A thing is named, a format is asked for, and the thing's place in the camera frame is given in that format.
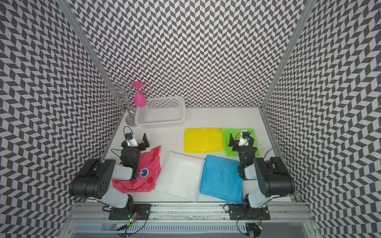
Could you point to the blue raincoat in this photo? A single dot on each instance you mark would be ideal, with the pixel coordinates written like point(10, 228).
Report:
point(220, 179)

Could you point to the white plastic basket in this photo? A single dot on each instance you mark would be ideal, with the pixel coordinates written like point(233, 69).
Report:
point(161, 112)

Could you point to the pink plastic wine glass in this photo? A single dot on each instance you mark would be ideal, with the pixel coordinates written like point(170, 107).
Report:
point(139, 98)

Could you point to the white raincoat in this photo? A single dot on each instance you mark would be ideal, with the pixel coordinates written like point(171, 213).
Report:
point(180, 176)

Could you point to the chrome glass holder stand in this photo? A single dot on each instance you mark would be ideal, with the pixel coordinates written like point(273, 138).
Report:
point(121, 96)

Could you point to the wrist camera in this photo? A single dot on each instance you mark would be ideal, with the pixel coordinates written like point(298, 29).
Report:
point(130, 140)
point(244, 138)

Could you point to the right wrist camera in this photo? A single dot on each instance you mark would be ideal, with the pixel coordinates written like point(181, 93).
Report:
point(244, 138)

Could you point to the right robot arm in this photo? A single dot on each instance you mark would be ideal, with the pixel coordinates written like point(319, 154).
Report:
point(273, 177)

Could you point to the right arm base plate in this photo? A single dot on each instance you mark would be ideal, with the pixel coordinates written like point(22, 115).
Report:
point(241, 212)

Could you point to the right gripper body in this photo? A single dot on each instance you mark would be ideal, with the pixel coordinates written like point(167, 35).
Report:
point(240, 149)

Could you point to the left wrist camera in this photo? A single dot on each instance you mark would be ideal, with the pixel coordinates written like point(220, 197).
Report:
point(130, 140)

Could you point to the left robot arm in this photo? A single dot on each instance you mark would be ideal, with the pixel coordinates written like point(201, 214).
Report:
point(94, 180)

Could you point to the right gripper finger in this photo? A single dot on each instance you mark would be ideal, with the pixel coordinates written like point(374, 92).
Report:
point(232, 141)
point(252, 140)

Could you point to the pink bunny raincoat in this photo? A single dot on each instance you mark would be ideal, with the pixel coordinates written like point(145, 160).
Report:
point(149, 170)

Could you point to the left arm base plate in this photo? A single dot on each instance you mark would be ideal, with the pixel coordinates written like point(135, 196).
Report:
point(142, 210)

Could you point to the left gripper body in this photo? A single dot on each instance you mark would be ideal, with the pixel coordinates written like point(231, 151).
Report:
point(137, 150)

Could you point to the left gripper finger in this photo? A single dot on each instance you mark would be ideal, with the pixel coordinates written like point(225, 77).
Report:
point(124, 144)
point(145, 142)

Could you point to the yellow raincoat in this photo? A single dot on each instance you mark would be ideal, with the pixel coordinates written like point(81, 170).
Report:
point(203, 140)

